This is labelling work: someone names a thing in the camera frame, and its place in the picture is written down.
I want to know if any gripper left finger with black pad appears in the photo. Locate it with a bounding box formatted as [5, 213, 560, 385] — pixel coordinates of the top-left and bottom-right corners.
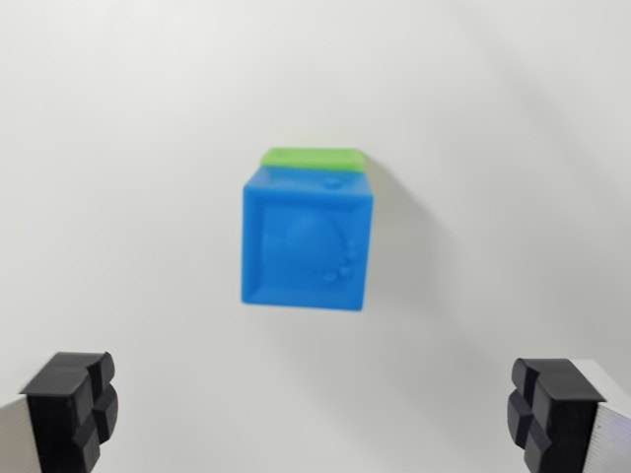
[0, 351, 120, 473]

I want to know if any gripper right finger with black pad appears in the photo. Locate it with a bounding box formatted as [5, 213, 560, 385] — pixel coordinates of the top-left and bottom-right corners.
[506, 358, 631, 473]

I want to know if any blue soft cube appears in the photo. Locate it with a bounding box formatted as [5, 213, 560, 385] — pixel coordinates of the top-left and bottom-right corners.
[240, 166, 375, 312]

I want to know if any green soft cube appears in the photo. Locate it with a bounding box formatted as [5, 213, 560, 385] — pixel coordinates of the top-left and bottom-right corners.
[259, 146, 368, 174]

